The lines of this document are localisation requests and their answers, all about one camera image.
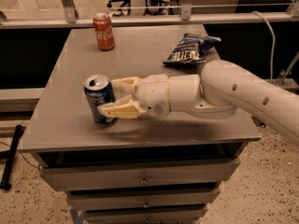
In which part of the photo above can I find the grey drawer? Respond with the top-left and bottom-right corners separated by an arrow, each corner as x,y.
40,158 -> 240,191
67,188 -> 220,211
85,205 -> 207,224

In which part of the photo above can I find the middle grey drawer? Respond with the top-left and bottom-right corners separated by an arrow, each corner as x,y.
67,188 -> 220,211

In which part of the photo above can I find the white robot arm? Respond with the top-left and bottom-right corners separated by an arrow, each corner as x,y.
98,60 -> 299,144

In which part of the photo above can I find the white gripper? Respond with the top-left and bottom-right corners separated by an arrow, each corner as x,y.
97,74 -> 170,119

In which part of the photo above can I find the blue pepsi can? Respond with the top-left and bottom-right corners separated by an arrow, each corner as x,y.
84,75 -> 117,125

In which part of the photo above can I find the red coca-cola can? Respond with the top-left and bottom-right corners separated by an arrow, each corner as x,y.
93,13 -> 115,51

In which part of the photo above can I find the grey metal railing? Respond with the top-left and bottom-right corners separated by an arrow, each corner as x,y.
0,0 -> 298,29

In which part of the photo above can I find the top grey drawer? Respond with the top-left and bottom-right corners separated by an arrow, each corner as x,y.
40,158 -> 240,191

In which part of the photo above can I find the blue chip bag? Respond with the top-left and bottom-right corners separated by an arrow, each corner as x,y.
164,33 -> 221,66

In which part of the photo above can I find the grey drawer cabinet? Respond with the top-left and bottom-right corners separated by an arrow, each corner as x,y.
17,23 -> 262,224

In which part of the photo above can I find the bottom grey drawer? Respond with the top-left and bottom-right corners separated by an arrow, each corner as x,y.
85,205 -> 207,224

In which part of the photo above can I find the black bar on floor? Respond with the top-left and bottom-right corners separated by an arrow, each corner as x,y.
0,125 -> 23,190

